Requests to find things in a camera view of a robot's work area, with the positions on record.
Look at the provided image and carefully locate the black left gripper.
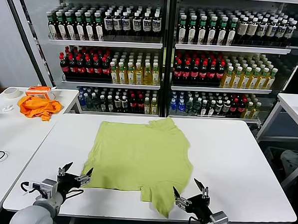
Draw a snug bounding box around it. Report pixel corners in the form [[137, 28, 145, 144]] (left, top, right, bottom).
[[56, 161, 94, 203]]

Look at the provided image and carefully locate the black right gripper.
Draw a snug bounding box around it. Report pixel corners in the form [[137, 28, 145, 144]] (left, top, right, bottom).
[[170, 177, 216, 224]]

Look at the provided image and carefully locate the light green t-shirt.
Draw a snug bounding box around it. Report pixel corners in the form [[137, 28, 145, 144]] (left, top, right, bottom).
[[79, 113, 197, 220]]

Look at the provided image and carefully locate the small blue water bottle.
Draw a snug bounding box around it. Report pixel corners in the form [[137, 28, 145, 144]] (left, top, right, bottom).
[[176, 98, 186, 116], [169, 98, 178, 115], [78, 92, 87, 111]]

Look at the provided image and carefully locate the small green-tinted water bottle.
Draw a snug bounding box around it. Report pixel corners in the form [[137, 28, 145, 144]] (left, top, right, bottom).
[[91, 93, 101, 112], [85, 93, 94, 112], [192, 98, 202, 117], [185, 97, 194, 116]]

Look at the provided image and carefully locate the crumpled orange cloth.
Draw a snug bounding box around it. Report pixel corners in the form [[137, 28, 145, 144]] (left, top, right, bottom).
[[15, 95, 63, 123]]

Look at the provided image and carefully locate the small dark drink bottle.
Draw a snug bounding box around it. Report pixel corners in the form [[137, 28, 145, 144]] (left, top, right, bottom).
[[222, 100, 232, 118], [208, 100, 217, 117], [200, 99, 209, 117], [215, 100, 224, 118], [113, 95, 122, 113], [120, 96, 129, 113], [106, 95, 115, 113], [99, 95, 108, 112]]

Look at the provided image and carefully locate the white side table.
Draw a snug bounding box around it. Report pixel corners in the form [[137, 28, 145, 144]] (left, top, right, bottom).
[[254, 91, 298, 190], [0, 85, 81, 125]]

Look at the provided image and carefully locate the black plastic crate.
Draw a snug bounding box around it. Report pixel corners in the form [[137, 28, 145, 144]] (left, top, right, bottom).
[[262, 146, 298, 184]]

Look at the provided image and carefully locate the clear box with orange lid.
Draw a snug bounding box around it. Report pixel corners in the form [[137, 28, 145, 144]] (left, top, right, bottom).
[[24, 84, 56, 101]]

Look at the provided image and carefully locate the small red-cap cola bottle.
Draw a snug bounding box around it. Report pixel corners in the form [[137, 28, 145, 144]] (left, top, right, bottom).
[[230, 98, 240, 119], [237, 98, 248, 119], [128, 93, 138, 114], [136, 93, 146, 114]]

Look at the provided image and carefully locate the small yellow juice bottle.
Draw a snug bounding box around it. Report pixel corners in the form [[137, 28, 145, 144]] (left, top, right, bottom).
[[143, 97, 152, 115], [244, 101, 255, 119], [252, 101, 263, 120], [150, 97, 159, 115]]

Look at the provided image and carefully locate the masking tape roll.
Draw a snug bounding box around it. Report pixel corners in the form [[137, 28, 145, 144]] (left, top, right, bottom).
[[3, 86, 24, 100]]

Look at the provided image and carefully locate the white plastic bag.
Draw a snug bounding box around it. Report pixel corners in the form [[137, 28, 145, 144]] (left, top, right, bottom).
[[279, 149, 298, 174]]

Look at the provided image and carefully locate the left beverage shelf rack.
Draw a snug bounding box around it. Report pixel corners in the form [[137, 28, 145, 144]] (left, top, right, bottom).
[[0, 0, 170, 118]]

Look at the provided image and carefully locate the beverage shelf rack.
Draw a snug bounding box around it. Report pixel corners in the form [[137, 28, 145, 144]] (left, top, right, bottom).
[[0, 0, 170, 118], [163, 0, 298, 132]]

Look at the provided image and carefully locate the green-cap dark tea bottle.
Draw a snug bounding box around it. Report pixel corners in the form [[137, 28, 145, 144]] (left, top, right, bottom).
[[197, 15, 209, 45], [177, 14, 189, 44], [227, 17, 239, 46], [217, 17, 230, 46], [73, 11, 86, 41], [187, 15, 199, 44], [47, 11, 59, 40], [92, 11, 106, 42], [54, 11, 68, 40], [63, 11, 76, 40], [82, 11, 96, 41], [207, 16, 219, 45]]

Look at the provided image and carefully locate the right beverage shelf rack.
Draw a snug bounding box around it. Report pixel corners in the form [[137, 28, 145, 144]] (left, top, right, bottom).
[[163, 0, 298, 132]]

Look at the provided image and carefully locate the navy-label dark drink bottle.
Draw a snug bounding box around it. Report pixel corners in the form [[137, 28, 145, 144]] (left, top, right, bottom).
[[151, 13, 163, 38], [267, 19, 280, 45], [111, 11, 123, 36], [285, 20, 298, 46], [257, 18, 270, 44], [103, 12, 114, 36], [141, 13, 153, 38], [276, 19, 289, 46], [121, 11, 133, 37], [131, 12, 143, 37]]

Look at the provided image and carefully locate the beige-label dark drink bottle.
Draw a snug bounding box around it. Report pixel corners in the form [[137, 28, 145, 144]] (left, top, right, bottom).
[[237, 17, 251, 43], [247, 17, 261, 44]]

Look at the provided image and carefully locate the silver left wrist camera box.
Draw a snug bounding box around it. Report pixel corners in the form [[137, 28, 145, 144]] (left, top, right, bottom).
[[38, 178, 59, 200]]

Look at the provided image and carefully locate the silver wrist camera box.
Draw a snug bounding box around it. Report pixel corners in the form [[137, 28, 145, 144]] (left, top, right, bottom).
[[38, 178, 59, 200], [209, 210, 231, 224]]

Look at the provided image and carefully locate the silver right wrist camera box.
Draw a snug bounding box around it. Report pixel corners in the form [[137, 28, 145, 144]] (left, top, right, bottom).
[[209, 210, 231, 224]]

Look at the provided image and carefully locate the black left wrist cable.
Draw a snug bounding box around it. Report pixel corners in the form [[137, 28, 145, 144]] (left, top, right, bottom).
[[19, 181, 85, 200]]

